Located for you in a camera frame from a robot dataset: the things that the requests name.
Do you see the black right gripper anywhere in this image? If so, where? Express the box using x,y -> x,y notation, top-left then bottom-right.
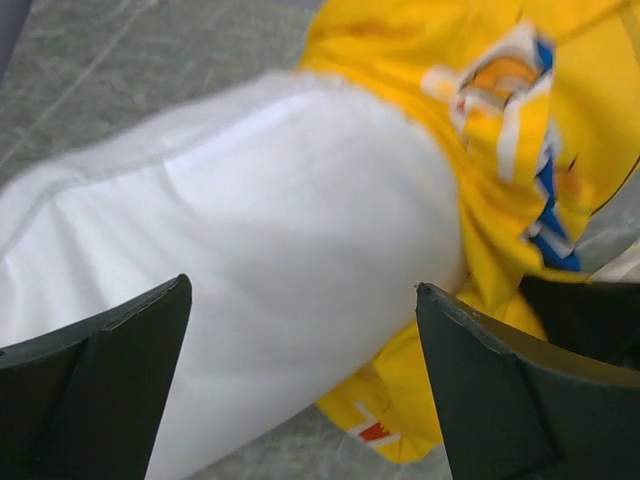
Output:
519,276 -> 639,370

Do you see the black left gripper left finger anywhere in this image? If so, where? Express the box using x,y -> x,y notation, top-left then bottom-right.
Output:
1,274 -> 192,479

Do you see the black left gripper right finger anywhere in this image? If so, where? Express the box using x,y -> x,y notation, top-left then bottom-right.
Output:
416,284 -> 639,479

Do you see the yellow cartoon print pillowcase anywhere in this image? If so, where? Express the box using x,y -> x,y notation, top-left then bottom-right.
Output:
279,1 -> 639,464

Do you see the white pillow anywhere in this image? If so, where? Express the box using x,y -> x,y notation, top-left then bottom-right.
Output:
1,73 -> 465,479

